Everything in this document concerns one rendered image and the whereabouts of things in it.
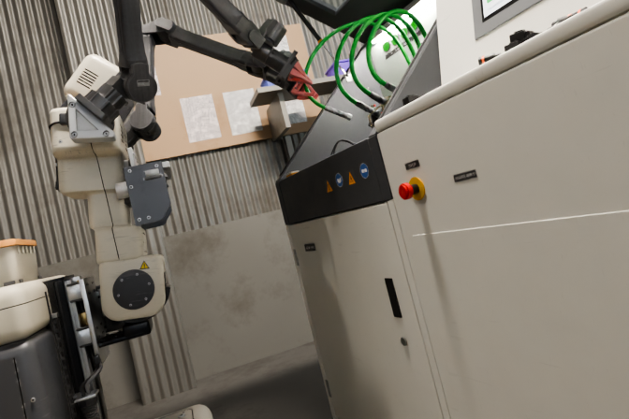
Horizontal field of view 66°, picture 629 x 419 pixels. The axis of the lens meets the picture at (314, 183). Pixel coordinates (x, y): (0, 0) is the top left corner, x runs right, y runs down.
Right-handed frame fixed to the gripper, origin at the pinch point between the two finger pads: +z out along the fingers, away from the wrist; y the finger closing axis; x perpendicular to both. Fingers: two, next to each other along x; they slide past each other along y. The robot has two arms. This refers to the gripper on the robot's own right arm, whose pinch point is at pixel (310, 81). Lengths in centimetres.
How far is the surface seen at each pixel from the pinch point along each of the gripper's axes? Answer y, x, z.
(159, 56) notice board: 23, 173, -99
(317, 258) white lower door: -44, 13, 32
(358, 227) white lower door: -33.2, -15.9, 32.5
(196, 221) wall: -56, 176, -21
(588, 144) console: -16, -83, 42
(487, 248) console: -30, -59, 47
